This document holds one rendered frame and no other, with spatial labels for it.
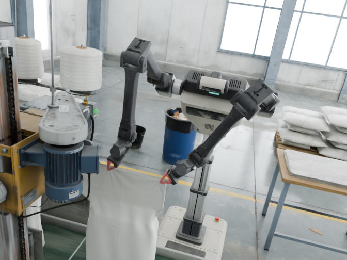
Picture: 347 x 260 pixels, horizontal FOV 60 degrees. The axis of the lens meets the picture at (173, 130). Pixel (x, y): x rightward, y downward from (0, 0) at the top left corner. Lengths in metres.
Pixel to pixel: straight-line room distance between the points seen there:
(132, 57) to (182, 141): 2.56
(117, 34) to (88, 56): 8.92
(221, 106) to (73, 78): 0.87
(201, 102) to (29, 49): 0.92
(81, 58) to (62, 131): 0.29
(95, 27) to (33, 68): 8.81
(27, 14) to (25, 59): 5.87
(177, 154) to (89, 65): 2.75
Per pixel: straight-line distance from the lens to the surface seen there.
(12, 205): 1.40
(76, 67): 1.24
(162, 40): 9.66
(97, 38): 10.17
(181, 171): 1.39
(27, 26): 7.26
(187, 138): 3.76
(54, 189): 1.31
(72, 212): 2.37
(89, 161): 1.26
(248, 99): 1.21
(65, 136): 1.17
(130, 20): 9.95
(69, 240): 2.23
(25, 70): 1.39
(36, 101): 1.74
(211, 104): 1.75
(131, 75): 1.32
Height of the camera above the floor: 1.89
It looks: 22 degrees down
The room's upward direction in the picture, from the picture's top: 8 degrees clockwise
